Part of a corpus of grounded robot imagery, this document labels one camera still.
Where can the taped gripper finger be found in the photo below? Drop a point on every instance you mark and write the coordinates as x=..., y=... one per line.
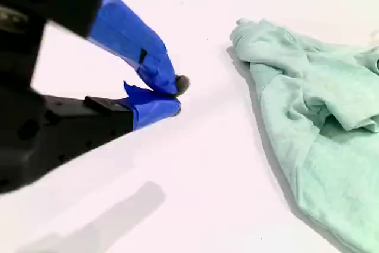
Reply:
x=133, y=36
x=118, y=116

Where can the pale green T-shirt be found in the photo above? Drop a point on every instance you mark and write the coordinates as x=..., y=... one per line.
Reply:
x=311, y=146

